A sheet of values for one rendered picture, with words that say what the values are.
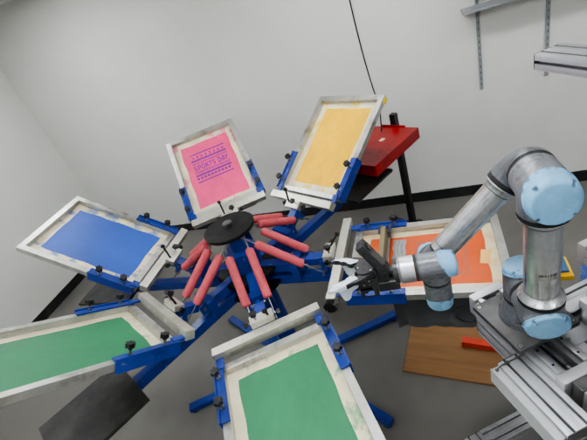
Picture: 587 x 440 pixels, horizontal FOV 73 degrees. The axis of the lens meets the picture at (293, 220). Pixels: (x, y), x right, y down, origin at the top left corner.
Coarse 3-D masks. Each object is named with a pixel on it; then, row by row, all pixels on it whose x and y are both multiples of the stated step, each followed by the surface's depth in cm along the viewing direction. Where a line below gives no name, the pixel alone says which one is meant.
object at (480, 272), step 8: (472, 256) 202; (472, 264) 198; (480, 264) 196; (488, 264) 194; (472, 272) 193; (480, 272) 191; (488, 272) 190; (456, 280) 192; (464, 280) 191; (472, 280) 189; (480, 280) 188; (488, 280) 186
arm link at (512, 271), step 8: (520, 256) 124; (504, 264) 123; (512, 264) 122; (520, 264) 121; (504, 272) 122; (512, 272) 119; (520, 272) 118; (504, 280) 124; (512, 280) 120; (520, 280) 118; (504, 288) 126; (512, 288) 119; (504, 296) 128
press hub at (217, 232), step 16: (224, 224) 227; (240, 224) 228; (208, 240) 225; (224, 240) 219; (240, 240) 234; (224, 256) 238; (240, 256) 232; (272, 256) 246; (224, 272) 247; (240, 272) 238; (272, 272) 235; (272, 288) 238
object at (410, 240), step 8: (480, 232) 214; (376, 240) 236; (392, 240) 232; (408, 240) 227; (416, 240) 225; (424, 240) 223; (472, 240) 211; (480, 240) 209; (376, 248) 230; (408, 248) 222; (472, 248) 207; (480, 248) 205
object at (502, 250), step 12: (396, 228) 235; (408, 228) 233; (420, 228) 231; (432, 228) 229; (492, 228) 212; (504, 240) 199; (504, 252) 193; (456, 288) 184; (468, 288) 182; (480, 288) 180
